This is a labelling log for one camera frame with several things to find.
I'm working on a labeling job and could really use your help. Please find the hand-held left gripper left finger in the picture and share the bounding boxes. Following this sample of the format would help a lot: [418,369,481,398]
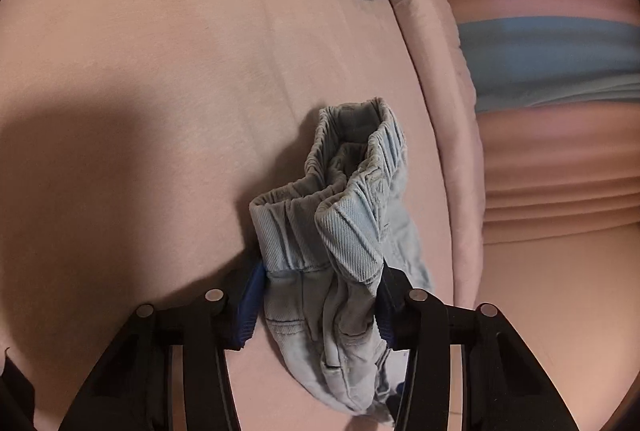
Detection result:
[59,263,266,431]

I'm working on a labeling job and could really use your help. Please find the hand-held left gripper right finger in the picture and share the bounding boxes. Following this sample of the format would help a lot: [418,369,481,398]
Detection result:
[372,261,581,431]

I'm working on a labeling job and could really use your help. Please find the light blue strawberry print pants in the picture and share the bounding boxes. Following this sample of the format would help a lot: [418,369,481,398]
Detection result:
[249,97,434,427]

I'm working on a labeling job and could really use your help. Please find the pink curtain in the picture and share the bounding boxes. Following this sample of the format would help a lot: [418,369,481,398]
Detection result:
[434,0,640,244]

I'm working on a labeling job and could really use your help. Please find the pink duvet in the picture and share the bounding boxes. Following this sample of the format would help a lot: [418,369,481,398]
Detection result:
[389,0,487,314]

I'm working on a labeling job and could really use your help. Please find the blue curtain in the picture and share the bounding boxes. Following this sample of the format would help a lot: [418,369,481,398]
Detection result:
[456,16,640,113]

